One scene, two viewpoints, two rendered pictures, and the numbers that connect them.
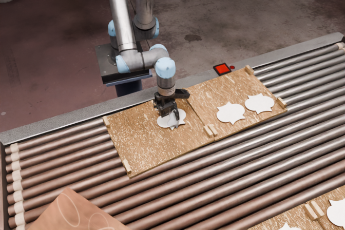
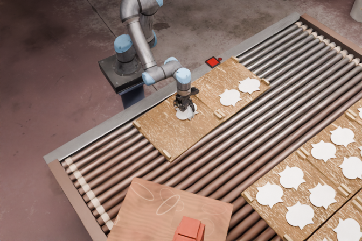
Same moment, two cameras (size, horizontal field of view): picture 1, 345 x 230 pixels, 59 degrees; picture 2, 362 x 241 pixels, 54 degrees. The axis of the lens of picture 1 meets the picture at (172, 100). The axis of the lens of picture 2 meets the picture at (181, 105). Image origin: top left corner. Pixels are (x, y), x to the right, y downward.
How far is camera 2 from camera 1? 76 cm
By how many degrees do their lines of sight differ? 10
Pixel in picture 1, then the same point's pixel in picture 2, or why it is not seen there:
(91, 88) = (76, 96)
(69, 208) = (142, 190)
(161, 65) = (182, 75)
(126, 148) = (160, 141)
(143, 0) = (147, 22)
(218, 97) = (217, 86)
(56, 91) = (42, 106)
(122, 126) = (150, 125)
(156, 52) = (172, 64)
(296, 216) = (292, 160)
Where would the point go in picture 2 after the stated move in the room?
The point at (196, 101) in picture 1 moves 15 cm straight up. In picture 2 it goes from (201, 93) to (202, 77)
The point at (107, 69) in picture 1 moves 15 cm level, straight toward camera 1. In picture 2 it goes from (118, 80) to (128, 95)
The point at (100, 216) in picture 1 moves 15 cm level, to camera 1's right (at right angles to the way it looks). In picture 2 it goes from (167, 190) to (196, 182)
